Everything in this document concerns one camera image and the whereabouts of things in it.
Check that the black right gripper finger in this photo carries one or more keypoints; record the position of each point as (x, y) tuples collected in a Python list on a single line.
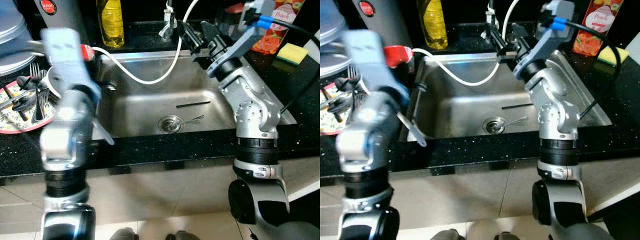
[(517, 32), (187, 35), (209, 31), (495, 35)]

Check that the black chopstick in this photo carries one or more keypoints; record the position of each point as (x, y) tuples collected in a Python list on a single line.
[(517, 106), (192, 104)]

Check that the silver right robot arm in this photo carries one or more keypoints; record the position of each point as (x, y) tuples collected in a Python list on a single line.
[(555, 115), (255, 115)]

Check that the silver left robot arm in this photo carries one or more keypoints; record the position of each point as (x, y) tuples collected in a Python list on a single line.
[(65, 145), (365, 145)]

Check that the metal faucet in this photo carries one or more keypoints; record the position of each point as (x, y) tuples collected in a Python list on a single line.
[(167, 25), (490, 22)]

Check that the clear container with red item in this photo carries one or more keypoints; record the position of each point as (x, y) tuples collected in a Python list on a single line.
[(232, 15)]

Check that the yellow liquid bottle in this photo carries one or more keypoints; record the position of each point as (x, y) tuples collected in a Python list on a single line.
[(111, 25), (432, 25)]

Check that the red peach juice carton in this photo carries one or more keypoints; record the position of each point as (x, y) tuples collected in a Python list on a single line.
[(597, 30), (280, 30)]

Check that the small metal spoon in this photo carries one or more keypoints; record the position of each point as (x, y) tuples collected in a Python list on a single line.
[(515, 121), (192, 120)]

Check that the stainless steel sink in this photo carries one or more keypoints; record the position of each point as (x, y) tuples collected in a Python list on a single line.
[(150, 105), (465, 107)]

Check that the metal sink drain strainer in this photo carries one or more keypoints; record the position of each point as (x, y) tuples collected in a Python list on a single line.
[(494, 125), (170, 124)]

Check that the yellow sponge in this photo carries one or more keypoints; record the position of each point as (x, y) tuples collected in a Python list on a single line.
[(292, 52), (612, 55)]

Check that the red bowl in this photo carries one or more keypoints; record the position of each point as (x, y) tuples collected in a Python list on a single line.
[(397, 55), (87, 51)]

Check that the white cutting board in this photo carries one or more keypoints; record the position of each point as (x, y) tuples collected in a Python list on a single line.
[(635, 47), (314, 47)]

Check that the grey thermos with red logo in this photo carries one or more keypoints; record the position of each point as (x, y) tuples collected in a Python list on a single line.
[(380, 12), (60, 12)]

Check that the patterned plate with red rim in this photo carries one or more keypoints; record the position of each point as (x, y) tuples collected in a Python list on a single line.
[(10, 120), (327, 122)]

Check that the black plastic spoon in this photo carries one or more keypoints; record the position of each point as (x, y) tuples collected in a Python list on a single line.
[(340, 105), (25, 82), (345, 84), (22, 104)]

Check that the black plastic fork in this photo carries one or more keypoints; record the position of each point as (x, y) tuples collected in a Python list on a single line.
[(42, 102), (35, 75), (352, 75)]

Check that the dark robot right foot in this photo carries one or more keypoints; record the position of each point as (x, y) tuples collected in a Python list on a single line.
[(507, 236), (184, 236)]

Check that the dark robot foot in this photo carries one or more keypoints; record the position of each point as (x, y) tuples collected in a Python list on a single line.
[(184, 236), (507, 236), (447, 235), (124, 234)]

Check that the dark cabinet with white edge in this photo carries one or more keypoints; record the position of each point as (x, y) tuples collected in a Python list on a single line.
[(620, 220), (310, 210)]

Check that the dark robot left foot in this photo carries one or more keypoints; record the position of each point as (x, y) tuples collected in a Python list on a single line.
[(124, 234), (447, 235)]

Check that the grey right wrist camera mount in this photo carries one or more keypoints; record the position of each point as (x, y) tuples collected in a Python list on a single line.
[(545, 40), (245, 35)]

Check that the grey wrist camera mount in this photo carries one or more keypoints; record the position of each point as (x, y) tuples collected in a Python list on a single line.
[(65, 55), (245, 35), (372, 60), (545, 40)]

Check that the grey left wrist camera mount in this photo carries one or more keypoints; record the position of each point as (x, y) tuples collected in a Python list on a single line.
[(65, 55), (372, 60)]

